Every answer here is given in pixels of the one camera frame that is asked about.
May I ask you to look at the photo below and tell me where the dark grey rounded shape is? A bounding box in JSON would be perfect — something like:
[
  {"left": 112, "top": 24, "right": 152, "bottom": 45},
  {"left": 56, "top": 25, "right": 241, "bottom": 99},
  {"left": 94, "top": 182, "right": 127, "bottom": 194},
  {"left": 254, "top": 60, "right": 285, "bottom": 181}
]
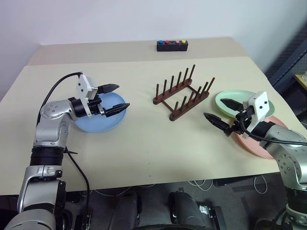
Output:
[
  {"left": 169, "top": 190, "right": 202, "bottom": 230},
  {"left": 111, "top": 191, "right": 142, "bottom": 230}
]

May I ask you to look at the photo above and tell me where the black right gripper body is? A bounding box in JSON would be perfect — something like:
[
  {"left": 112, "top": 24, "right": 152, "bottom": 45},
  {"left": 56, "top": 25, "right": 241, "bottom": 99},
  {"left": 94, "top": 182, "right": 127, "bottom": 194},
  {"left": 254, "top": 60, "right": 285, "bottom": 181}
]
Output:
[{"left": 225, "top": 106, "right": 255, "bottom": 137}]

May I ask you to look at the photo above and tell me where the black metal floor bracket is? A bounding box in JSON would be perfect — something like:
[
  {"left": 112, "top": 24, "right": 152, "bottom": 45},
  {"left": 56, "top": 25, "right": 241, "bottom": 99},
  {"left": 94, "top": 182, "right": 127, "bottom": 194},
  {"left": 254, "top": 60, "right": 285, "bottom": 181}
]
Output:
[{"left": 198, "top": 205, "right": 228, "bottom": 230}]

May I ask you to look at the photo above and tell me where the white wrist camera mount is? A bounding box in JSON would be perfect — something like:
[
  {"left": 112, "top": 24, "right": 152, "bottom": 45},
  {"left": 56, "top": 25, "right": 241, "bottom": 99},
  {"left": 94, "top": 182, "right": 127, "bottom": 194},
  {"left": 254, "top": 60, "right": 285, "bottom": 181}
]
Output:
[
  {"left": 242, "top": 91, "right": 269, "bottom": 139},
  {"left": 76, "top": 74, "right": 98, "bottom": 119}
]

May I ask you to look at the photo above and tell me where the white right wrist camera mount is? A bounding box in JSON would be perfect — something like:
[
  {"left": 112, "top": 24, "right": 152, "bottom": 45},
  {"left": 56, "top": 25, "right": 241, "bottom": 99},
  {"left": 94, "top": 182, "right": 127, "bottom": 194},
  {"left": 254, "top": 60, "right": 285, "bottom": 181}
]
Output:
[{"left": 242, "top": 91, "right": 269, "bottom": 139}]

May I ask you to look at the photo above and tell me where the dark blue perforated partition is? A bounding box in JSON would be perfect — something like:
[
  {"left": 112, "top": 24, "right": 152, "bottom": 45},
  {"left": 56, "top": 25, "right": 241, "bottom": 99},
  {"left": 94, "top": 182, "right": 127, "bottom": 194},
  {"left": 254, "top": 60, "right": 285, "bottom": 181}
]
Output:
[{"left": 265, "top": 23, "right": 307, "bottom": 91}]

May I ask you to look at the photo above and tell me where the black button box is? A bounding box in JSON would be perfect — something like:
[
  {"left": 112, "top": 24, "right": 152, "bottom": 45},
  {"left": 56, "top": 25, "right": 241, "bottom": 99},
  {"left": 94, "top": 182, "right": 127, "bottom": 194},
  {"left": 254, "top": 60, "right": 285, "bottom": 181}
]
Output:
[{"left": 156, "top": 39, "right": 188, "bottom": 53}]

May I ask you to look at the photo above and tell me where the white cable loop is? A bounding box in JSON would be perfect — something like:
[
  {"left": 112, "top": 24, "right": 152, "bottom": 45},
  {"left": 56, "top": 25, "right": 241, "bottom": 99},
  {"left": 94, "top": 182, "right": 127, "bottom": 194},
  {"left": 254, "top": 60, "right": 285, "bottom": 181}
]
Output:
[{"left": 187, "top": 178, "right": 216, "bottom": 193}]

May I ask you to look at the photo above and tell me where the brown wooden dish rack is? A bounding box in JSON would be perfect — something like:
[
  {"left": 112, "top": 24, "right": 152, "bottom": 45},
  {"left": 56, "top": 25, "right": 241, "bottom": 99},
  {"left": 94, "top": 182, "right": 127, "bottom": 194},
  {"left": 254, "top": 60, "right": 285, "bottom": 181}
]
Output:
[{"left": 153, "top": 64, "right": 215, "bottom": 122}]

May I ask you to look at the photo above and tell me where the yellow wooden side table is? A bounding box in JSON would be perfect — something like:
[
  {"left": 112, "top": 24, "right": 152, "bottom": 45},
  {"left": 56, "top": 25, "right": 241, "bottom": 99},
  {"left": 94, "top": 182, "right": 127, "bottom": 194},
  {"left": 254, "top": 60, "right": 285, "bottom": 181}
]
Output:
[{"left": 294, "top": 73, "right": 307, "bottom": 91}]

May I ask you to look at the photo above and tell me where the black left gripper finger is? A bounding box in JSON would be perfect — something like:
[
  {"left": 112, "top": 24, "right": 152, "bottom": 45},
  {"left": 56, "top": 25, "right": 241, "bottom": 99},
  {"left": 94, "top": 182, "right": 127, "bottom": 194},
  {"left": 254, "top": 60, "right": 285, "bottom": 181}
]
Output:
[
  {"left": 97, "top": 83, "right": 120, "bottom": 94},
  {"left": 104, "top": 103, "right": 130, "bottom": 118}
]

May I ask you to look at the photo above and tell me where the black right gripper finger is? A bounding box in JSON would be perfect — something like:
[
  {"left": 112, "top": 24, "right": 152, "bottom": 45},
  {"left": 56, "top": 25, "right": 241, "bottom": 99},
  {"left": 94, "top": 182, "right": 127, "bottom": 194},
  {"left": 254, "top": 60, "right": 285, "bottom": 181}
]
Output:
[
  {"left": 220, "top": 98, "right": 243, "bottom": 112},
  {"left": 203, "top": 112, "right": 231, "bottom": 136}
]

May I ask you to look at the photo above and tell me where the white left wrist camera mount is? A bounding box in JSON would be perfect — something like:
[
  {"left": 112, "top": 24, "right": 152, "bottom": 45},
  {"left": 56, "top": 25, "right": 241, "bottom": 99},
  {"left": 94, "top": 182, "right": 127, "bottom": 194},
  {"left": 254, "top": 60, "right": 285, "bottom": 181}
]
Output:
[{"left": 76, "top": 74, "right": 98, "bottom": 119}]

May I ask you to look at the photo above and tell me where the green plate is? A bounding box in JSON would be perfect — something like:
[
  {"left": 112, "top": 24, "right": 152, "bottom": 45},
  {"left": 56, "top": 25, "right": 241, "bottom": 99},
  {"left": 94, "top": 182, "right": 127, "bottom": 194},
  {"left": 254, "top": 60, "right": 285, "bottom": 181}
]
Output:
[{"left": 215, "top": 90, "right": 276, "bottom": 118}]

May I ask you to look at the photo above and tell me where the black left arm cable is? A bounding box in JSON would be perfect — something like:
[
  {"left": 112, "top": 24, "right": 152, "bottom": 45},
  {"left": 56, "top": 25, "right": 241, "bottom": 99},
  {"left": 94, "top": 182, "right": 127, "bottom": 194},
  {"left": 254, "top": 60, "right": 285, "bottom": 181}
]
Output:
[{"left": 38, "top": 71, "right": 92, "bottom": 230}]

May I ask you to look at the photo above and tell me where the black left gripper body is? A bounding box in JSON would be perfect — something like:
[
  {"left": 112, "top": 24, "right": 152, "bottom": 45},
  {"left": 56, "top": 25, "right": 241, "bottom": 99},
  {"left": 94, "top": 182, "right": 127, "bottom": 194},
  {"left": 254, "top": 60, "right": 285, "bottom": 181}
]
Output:
[{"left": 87, "top": 95, "right": 107, "bottom": 117}]

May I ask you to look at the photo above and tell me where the red plate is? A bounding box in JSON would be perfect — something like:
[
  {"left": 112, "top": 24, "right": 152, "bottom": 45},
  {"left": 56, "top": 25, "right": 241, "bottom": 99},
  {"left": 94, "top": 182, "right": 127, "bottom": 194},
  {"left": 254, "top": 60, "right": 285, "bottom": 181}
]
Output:
[{"left": 230, "top": 115, "right": 290, "bottom": 161}]

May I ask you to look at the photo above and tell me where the blue plate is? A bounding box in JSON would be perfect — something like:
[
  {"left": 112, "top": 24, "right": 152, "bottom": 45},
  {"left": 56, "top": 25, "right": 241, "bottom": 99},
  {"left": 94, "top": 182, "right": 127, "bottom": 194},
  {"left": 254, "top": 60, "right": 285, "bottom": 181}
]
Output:
[{"left": 73, "top": 92, "right": 127, "bottom": 134}]

